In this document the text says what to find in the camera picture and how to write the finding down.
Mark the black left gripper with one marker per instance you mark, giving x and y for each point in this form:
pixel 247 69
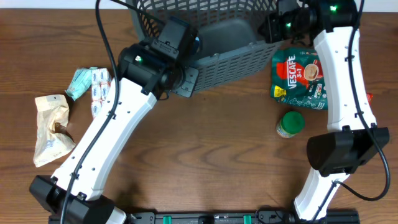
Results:
pixel 185 89

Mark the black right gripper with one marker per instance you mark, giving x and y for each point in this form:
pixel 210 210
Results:
pixel 273 28

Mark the green Nescafe coffee bag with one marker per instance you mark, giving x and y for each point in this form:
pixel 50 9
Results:
pixel 297 79

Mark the Kleenex tissue multipack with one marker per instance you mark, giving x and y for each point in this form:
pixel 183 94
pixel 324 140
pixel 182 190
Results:
pixel 100 85

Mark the grey plastic basket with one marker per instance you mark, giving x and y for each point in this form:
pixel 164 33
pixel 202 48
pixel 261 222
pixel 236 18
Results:
pixel 229 45

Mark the teal wet wipes pack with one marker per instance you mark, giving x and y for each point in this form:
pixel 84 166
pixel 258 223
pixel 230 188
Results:
pixel 80 82

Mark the green lid jar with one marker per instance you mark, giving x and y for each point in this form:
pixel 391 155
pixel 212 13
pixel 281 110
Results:
pixel 290 124

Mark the red spaghetti pasta packet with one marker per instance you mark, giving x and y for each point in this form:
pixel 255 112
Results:
pixel 369 97

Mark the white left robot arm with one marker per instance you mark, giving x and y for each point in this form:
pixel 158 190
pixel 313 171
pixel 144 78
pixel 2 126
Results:
pixel 143 73

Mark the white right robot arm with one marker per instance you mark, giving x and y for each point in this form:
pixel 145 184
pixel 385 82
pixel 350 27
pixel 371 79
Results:
pixel 353 136

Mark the beige paper bag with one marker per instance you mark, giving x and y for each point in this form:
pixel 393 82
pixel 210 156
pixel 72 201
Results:
pixel 51 145

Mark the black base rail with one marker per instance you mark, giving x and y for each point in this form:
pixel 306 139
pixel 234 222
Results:
pixel 259 217

